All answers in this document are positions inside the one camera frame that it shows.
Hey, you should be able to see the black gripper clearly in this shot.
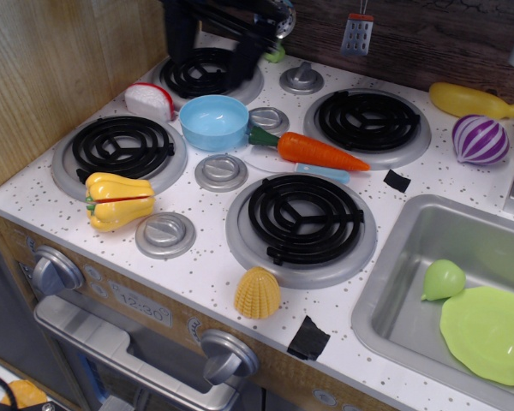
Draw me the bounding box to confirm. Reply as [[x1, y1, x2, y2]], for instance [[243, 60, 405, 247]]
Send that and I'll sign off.
[[162, 1, 284, 84]]

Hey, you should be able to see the yellow toy corn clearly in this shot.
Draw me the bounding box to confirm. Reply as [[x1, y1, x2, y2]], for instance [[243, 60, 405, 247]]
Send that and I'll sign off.
[[234, 266, 281, 319]]

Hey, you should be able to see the light blue toy bowl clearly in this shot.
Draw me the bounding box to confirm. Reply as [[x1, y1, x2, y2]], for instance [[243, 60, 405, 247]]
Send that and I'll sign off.
[[179, 95, 249, 152]]

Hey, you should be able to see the black burner back left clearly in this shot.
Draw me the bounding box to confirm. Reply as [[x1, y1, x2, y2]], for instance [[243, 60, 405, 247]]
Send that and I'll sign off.
[[150, 46, 265, 107]]

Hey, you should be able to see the black burner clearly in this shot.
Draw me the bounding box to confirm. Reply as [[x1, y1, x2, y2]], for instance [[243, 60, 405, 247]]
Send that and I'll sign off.
[[225, 173, 377, 289], [303, 89, 432, 170], [150, 46, 265, 107], [51, 115, 188, 200]]

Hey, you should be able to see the green toy vegetable back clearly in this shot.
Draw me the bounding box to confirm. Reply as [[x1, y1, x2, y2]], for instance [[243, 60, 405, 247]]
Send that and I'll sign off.
[[263, 41, 285, 63]]

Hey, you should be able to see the silver slotted spoon hanging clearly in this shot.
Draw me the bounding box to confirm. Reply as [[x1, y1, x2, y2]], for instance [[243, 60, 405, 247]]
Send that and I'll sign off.
[[276, 0, 296, 39]]

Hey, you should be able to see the white red toy slice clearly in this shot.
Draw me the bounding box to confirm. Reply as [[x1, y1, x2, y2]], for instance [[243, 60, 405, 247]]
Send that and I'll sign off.
[[124, 82, 175, 122]]

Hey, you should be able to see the silver stove knob back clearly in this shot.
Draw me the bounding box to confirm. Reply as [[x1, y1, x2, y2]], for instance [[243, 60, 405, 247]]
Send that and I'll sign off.
[[279, 62, 325, 95]]

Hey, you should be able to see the silver stove knob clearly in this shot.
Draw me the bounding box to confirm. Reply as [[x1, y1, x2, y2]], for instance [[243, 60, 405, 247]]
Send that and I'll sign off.
[[194, 153, 248, 193], [134, 212, 196, 259], [248, 107, 290, 136], [279, 62, 325, 95]]

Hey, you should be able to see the silver stove knob centre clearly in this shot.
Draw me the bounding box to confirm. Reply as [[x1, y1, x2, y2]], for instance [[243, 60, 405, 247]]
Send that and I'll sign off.
[[248, 107, 290, 136]]

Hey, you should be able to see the black burner front left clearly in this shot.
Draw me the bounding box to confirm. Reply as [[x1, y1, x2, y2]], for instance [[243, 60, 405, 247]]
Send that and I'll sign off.
[[51, 115, 188, 200]]

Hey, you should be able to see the silver stove knob middle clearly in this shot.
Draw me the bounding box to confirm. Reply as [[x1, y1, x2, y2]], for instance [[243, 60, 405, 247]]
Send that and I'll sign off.
[[194, 153, 248, 193]]

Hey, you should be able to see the orange toy carrot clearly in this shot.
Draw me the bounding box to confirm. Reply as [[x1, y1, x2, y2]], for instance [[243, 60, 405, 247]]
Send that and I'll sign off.
[[248, 127, 371, 171]]

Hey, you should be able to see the silver orange toy grater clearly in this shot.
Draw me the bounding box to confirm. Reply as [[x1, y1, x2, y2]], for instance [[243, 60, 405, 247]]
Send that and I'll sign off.
[[340, 13, 374, 57]]

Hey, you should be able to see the light blue toy knife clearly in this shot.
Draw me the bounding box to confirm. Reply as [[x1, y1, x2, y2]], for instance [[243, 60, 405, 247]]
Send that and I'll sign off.
[[294, 163, 350, 184]]

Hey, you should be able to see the yellow toy bell pepper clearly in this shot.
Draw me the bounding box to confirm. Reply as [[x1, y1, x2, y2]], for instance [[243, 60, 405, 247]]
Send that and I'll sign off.
[[85, 172, 155, 232]]

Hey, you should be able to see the black burner back right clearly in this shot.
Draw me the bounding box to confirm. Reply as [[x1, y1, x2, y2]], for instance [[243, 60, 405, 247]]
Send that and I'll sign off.
[[303, 89, 432, 170]]

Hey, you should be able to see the silver stove knob front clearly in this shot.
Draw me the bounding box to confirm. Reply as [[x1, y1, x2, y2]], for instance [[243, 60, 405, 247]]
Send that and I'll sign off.
[[134, 212, 196, 259]]

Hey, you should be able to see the black burner front right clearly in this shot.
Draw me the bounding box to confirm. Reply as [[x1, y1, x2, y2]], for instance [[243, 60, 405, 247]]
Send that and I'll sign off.
[[225, 173, 377, 289]]

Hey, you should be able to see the black tape piece back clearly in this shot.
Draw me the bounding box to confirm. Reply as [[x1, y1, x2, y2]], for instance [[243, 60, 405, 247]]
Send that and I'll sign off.
[[383, 170, 411, 194]]

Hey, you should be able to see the black tape piece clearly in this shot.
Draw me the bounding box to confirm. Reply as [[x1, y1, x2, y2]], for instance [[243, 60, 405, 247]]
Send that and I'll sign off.
[[383, 170, 411, 194], [287, 316, 331, 360]]

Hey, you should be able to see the yellow toy squash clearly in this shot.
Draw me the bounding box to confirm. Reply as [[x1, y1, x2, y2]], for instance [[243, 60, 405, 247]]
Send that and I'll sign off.
[[428, 82, 514, 120]]

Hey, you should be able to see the purple white toy onion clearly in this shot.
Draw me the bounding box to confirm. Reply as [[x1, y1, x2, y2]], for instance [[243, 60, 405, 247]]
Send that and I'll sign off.
[[451, 115, 510, 165]]

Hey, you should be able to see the silver oven knob left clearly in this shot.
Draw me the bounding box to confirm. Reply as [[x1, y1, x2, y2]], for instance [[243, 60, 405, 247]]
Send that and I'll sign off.
[[32, 245, 85, 295]]

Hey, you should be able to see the silver oven knob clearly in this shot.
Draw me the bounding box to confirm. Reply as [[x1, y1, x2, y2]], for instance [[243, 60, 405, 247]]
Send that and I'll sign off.
[[32, 245, 85, 295], [200, 329, 260, 385]]

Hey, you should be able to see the black tape piece front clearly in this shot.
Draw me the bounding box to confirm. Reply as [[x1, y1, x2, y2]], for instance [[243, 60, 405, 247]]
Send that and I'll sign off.
[[287, 316, 331, 360]]

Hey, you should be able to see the silver oven knob right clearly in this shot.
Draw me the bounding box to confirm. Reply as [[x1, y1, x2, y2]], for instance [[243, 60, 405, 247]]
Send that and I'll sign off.
[[200, 329, 260, 385]]

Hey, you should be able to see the green toy pear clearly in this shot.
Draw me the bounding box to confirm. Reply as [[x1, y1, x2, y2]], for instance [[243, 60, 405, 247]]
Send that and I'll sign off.
[[421, 259, 466, 301]]

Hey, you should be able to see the silver sink basin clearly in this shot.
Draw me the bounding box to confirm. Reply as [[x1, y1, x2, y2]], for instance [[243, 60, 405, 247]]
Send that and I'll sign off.
[[352, 194, 514, 410]]

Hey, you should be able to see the light green toy plate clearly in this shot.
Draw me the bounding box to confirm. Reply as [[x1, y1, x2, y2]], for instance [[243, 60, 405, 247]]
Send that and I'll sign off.
[[439, 286, 514, 386]]

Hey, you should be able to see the orange toy on floor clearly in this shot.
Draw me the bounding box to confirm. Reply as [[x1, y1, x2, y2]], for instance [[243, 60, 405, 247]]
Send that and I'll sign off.
[[7, 380, 48, 409]]

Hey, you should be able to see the silver oven door handle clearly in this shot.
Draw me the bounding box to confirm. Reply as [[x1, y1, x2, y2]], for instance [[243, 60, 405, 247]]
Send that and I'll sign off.
[[34, 295, 243, 410]]

